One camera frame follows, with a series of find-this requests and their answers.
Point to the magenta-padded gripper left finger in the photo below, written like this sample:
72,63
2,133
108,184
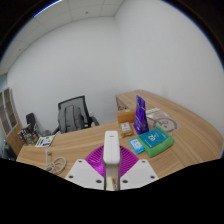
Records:
81,173

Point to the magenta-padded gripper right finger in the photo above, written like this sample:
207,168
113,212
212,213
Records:
141,173

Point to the white charger block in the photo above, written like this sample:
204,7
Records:
111,150

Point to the small blue box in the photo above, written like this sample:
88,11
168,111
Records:
136,145

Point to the teal flat packet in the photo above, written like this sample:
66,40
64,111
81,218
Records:
153,137

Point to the small tan labelled packet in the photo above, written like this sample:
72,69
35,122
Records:
126,129

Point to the white green leaflet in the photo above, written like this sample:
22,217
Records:
45,141

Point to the grey backpack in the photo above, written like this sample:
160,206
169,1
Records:
70,119

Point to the clear plastic bag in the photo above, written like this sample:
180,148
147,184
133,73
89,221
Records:
165,123

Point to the purple standing pouch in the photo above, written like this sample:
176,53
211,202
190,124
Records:
141,116

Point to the brown cardboard box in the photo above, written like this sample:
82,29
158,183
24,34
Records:
126,116

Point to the black mesh office chair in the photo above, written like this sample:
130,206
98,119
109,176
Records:
87,106

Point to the wooden shelf cabinet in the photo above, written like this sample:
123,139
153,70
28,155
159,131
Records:
10,133

